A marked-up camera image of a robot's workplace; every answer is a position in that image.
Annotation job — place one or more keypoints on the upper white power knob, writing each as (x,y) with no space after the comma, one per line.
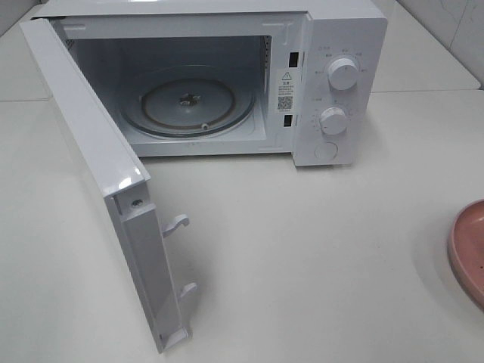
(342,73)

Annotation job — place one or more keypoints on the white microwave oven body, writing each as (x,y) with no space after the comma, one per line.
(279,49)

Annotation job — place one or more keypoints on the white microwave door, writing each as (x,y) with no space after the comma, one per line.
(117,180)

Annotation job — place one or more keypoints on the pink plate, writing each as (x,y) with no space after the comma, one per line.
(465,250)

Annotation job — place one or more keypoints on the round white door button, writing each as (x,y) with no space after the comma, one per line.
(326,151)

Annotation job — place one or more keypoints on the white timer knob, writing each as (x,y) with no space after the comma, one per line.
(333,121)

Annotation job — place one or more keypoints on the glass microwave turntable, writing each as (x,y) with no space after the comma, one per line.
(188,107)

